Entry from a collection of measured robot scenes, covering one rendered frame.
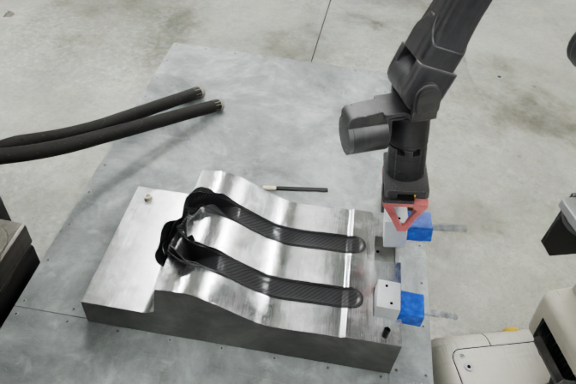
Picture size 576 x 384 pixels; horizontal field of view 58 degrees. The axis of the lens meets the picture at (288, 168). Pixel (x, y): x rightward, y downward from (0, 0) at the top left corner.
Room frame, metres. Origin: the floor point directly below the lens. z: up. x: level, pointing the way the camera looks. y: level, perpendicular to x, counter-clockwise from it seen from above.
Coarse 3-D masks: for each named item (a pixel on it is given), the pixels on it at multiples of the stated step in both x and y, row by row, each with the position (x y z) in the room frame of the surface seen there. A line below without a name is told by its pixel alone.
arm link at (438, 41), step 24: (456, 0) 0.59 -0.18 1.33; (480, 0) 0.60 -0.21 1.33; (432, 24) 0.60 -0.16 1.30; (456, 24) 0.59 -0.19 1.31; (408, 48) 0.61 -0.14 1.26; (432, 48) 0.58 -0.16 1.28; (456, 48) 0.58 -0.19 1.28; (408, 72) 0.58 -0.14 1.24; (432, 72) 0.57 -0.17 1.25; (408, 96) 0.56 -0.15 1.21
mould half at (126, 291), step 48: (144, 192) 0.67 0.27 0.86; (240, 192) 0.64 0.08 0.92; (144, 240) 0.56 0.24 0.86; (240, 240) 0.54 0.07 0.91; (96, 288) 0.45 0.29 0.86; (144, 288) 0.46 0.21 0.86; (192, 288) 0.42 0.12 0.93; (240, 288) 0.45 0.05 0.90; (192, 336) 0.41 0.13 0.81; (240, 336) 0.41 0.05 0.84; (288, 336) 0.40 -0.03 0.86; (336, 336) 0.40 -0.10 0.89
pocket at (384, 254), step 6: (378, 240) 0.59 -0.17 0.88; (378, 246) 0.59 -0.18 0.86; (378, 252) 0.58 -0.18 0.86; (384, 252) 0.58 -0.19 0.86; (390, 252) 0.58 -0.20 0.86; (396, 252) 0.58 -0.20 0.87; (378, 258) 0.57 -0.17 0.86; (384, 258) 0.57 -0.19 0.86; (390, 258) 0.57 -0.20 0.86; (396, 258) 0.56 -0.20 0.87
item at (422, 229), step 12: (384, 216) 0.58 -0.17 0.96; (408, 216) 0.58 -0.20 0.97; (420, 216) 0.58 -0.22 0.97; (384, 228) 0.56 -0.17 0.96; (420, 228) 0.55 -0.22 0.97; (432, 228) 0.55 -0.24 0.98; (444, 228) 0.56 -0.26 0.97; (456, 228) 0.56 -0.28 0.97; (384, 240) 0.55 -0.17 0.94; (396, 240) 0.54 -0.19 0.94; (420, 240) 0.55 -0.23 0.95
